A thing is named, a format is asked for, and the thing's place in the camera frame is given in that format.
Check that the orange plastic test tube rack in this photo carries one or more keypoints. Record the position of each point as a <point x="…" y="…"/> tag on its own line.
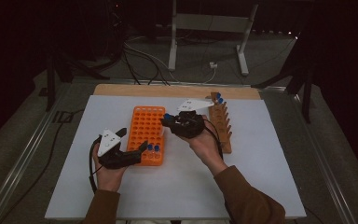
<point x="143" y="124"/>

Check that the black tripod stand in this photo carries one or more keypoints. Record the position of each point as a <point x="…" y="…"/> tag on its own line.
<point x="307" y="99"/>
<point x="50" y="87"/>

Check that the grey metal stand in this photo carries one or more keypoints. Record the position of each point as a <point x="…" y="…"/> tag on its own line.
<point x="211" y="23"/>

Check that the person's left hand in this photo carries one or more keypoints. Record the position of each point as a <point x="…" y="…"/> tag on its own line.
<point x="108" y="180"/>

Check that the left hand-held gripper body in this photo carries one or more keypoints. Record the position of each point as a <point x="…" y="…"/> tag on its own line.
<point x="118" y="160"/>

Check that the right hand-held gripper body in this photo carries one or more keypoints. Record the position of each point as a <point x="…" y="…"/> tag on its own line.
<point x="188" y="126"/>

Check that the black floor bracket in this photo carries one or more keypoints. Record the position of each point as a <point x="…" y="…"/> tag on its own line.
<point x="62" y="117"/>

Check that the grey metal frame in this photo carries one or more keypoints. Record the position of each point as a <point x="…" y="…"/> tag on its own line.
<point x="18" y="168"/>

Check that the wooden test tube rack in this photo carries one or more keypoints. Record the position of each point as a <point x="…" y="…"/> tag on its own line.
<point x="225" y="124"/>

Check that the white board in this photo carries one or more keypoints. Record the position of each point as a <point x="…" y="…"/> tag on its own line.
<point x="261" y="174"/>

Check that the white plug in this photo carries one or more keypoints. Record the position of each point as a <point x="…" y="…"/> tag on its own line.
<point x="213" y="65"/>

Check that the person's right hand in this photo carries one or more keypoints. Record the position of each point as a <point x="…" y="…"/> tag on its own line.
<point x="205" y="149"/>

